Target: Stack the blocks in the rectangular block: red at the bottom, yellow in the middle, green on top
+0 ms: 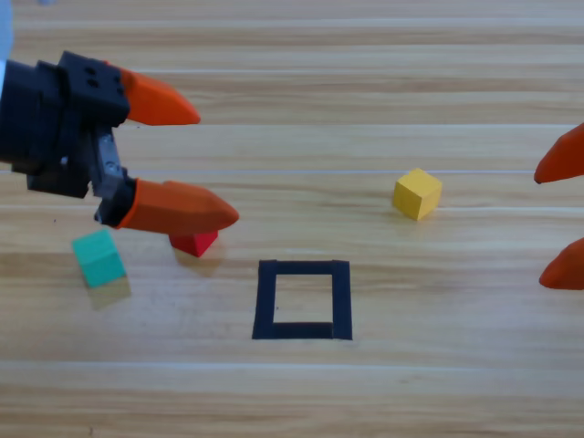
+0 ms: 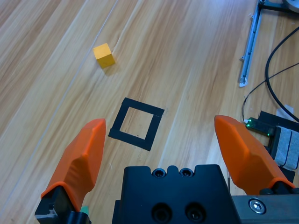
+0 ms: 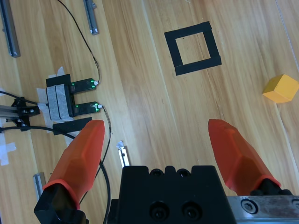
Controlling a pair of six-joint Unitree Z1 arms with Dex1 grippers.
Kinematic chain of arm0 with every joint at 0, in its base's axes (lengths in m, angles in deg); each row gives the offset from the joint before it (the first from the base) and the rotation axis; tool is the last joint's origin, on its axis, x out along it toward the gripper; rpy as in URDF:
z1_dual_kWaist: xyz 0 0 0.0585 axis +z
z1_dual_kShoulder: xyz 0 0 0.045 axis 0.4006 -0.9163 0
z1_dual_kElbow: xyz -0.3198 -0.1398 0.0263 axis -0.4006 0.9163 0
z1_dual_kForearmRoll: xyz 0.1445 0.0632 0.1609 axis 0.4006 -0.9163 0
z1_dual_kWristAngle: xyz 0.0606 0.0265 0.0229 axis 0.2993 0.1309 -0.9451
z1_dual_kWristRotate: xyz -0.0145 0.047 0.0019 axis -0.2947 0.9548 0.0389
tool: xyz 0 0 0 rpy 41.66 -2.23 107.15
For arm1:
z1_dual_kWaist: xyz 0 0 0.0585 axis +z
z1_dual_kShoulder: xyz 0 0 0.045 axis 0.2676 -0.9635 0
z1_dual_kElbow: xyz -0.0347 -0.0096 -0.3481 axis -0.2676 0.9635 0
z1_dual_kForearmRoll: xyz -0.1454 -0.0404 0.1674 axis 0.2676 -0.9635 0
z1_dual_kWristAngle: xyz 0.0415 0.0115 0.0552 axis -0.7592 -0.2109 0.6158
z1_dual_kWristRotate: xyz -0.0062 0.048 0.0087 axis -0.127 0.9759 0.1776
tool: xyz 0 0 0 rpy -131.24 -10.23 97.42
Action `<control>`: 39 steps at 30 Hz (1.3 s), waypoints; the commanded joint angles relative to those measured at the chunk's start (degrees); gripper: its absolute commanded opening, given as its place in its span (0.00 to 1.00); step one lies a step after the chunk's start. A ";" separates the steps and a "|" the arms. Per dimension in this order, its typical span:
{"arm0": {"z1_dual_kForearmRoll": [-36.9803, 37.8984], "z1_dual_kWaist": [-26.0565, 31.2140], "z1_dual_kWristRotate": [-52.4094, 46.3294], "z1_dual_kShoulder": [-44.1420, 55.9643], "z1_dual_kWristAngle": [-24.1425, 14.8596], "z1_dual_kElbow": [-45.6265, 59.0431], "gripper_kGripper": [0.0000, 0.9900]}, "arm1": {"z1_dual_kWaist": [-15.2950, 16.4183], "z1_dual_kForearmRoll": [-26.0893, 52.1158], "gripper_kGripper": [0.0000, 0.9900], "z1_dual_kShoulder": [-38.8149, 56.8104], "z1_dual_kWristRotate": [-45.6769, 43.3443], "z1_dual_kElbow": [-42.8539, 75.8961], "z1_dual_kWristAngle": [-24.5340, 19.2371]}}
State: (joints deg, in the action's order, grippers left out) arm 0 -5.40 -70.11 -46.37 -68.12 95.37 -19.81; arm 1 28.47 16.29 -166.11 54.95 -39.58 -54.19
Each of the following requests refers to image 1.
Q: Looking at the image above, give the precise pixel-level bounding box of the yellow wooden cube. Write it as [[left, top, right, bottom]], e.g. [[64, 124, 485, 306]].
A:
[[391, 167, 443, 222]]

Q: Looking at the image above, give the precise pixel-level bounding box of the black tape square outline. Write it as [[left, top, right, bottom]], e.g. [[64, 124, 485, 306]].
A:
[[251, 258, 353, 341]]

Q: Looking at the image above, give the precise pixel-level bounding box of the red wooden cube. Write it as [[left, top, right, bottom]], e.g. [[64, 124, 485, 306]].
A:
[[169, 230, 219, 257]]

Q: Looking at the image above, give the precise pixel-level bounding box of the green wooden cube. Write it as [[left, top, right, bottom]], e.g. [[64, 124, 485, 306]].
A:
[[71, 228, 128, 289]]

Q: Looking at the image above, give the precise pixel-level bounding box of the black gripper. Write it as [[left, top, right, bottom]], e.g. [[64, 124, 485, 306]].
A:
[[0, 50, 202, 226]]

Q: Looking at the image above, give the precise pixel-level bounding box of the white wrist mount ring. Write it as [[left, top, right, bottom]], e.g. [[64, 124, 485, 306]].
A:
[[0, 0, 16, 92]]

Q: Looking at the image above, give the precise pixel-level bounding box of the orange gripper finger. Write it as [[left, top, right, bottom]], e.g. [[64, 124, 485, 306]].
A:
[[533, 122, 584, 185], [116, 178, 241, 237], [538, 237, 584, 291]]

